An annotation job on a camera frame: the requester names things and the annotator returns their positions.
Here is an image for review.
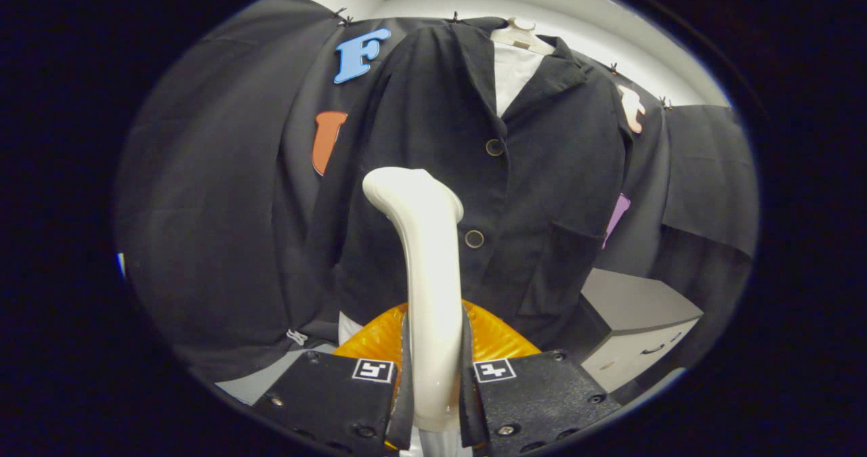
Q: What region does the black backdrop cloth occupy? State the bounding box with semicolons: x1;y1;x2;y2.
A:
114;0;758;385

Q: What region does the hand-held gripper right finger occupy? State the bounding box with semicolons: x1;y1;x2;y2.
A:
461;299;621;454

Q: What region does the black suit jacket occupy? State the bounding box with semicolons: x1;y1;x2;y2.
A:
305;17;635;349

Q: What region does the white clothes hanger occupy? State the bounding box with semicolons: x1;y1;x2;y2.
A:
490;16;555;56

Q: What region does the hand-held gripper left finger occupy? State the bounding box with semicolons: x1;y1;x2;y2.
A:
252;301;415;455

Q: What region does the grey cabinet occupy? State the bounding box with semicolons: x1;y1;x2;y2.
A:
579;267;704;394

